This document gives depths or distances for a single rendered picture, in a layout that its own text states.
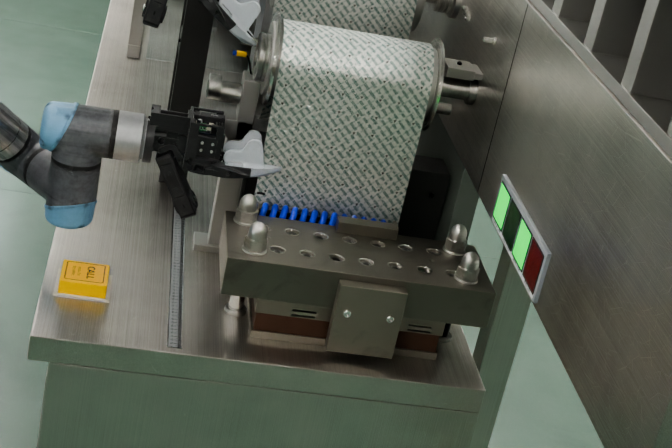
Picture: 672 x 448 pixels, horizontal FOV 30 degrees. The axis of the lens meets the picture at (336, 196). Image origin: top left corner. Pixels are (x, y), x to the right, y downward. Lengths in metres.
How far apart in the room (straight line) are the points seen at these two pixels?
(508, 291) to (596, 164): 0.82
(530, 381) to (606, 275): 2.45
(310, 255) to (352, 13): 0.47
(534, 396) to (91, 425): 2.10
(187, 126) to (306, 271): 0.29
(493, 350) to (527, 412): 1.37
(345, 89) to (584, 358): 0.67
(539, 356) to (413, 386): 2.15
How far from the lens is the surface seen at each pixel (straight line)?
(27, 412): 3.23
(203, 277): 2.00
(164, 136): 1.91
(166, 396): 1.83
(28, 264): 3.90
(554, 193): 1.58
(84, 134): 1.89
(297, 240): 1.88
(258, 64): 1.91
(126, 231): 2.11
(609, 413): 1.35
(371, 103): 1.92
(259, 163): 1.92
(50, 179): 1.95
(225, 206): 2.06
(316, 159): 1.94
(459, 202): 2.03
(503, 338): 2.30
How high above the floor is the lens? 1.82
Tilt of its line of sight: 23 degrees down
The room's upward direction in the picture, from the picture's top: 12 degrees clockwise
